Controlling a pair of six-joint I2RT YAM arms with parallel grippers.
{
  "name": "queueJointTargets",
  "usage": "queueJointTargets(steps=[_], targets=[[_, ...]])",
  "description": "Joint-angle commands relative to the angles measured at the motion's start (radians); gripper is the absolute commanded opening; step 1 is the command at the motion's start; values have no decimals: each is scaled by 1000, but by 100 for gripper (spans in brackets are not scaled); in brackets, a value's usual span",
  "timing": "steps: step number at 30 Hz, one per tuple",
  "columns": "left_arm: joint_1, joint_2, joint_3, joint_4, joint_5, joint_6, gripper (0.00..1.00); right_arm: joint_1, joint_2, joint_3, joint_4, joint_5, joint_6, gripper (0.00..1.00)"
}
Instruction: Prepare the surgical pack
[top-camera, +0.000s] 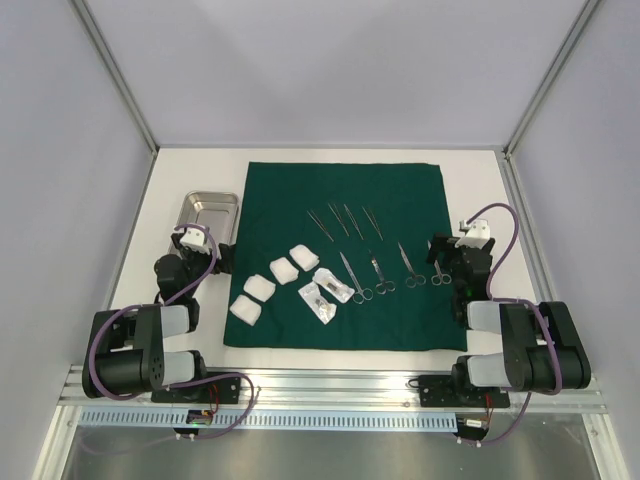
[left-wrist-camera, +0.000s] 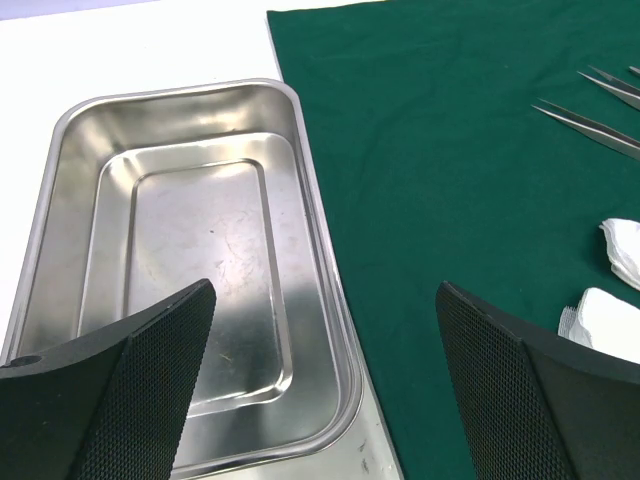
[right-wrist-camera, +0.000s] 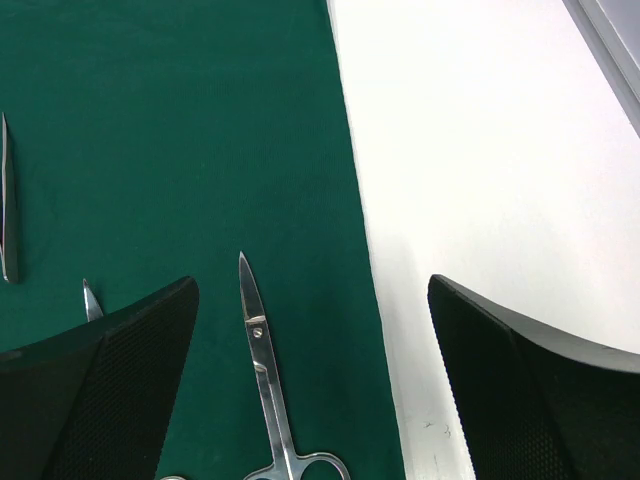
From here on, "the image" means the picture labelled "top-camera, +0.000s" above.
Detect white gauze pad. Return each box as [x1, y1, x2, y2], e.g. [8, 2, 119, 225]
[243, 274, 276, 302]
[269, 257, 299, 285]
[289, 244, 319, 272]
[229, 295, 262, 326]

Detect surgical scissors rightmost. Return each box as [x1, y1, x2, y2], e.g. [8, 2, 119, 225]
[431, 260, 452, 286]

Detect clear sterile packet upper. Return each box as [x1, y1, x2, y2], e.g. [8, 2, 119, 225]
[313, 267, 355, 304]

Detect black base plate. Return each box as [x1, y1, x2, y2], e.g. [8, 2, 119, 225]
[151, 371, 240, 405]
[407, 375, 511, 409]

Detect clear sterile packet lower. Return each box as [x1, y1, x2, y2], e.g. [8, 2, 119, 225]
[298, 282, 337, 325]

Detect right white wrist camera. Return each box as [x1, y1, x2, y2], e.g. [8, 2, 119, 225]
[456, 218, 491, 249]

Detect purple cable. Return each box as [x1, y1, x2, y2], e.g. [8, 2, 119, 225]
[452, 202, 564, 449]
[81, 224, 262, 444]

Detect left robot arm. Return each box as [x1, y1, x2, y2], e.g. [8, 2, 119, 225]
[82, 223, 233, 401]

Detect clear sterile packet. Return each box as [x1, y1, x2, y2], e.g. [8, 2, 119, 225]
[313, 267, 355, 304]
[298, 282, 337, 325]

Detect slotted cable duct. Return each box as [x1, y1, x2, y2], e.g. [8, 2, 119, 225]
[78, 407, 457, 433]

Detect steel tweezers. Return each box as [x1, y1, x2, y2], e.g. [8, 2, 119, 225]
[362, 206, 384, 241]
[328, 202, 350, 237]
[343, 204, 364, 241]
[307, 210, 335, 243]

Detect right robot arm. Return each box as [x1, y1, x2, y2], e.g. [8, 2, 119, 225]
[427, 233, 591, 405]

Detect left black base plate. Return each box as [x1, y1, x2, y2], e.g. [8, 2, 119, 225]
[151, 371, 240, 405]

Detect surgical scissors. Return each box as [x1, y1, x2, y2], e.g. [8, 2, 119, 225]
[398, 243, 426, 288]
[369, 251, 396, 295]
[339, 252, 373, 305]
[431, 260, 452, 286]

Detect stainless steel instrument tray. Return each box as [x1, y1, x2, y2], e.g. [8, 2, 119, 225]
[177, 191, 240, 245]

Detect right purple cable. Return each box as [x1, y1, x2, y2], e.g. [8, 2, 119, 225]
[452, 202, 564, 449]

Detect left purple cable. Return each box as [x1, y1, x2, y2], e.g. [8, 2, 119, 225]
[81, 224, 262, 444]

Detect surgical scissors leftmost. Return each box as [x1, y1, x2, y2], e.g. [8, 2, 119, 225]
[339, 252, 373, 305]

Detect green surgical drape cloth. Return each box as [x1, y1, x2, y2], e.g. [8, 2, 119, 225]
[223, 162, 467, 351]

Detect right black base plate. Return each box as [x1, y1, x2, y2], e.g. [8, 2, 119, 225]
[407, 375, 511, 409]

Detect aluminium front rail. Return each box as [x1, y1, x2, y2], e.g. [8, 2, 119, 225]
[57, 365, 607, 414]

